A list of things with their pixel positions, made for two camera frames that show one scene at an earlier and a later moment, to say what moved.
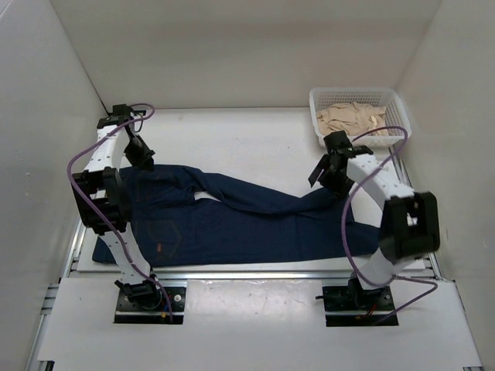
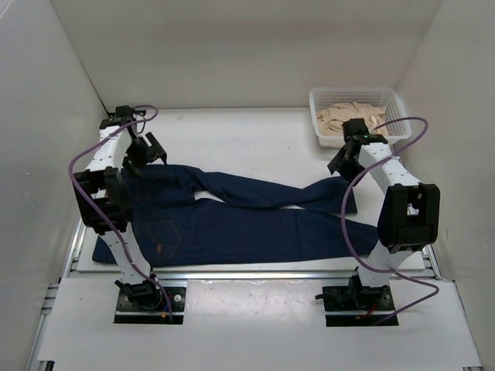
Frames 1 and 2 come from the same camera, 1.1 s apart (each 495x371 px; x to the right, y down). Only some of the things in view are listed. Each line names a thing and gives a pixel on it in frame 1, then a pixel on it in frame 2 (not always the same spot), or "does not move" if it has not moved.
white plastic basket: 372,117 does not move
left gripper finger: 148,164 to 156,147
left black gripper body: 136,151 does not move
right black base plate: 353,306 does not move
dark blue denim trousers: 183,216 does not move
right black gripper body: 336,181 to 349,169
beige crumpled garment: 353,118 does not move
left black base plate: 154,311 does not move
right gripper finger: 318,171 to 335,162
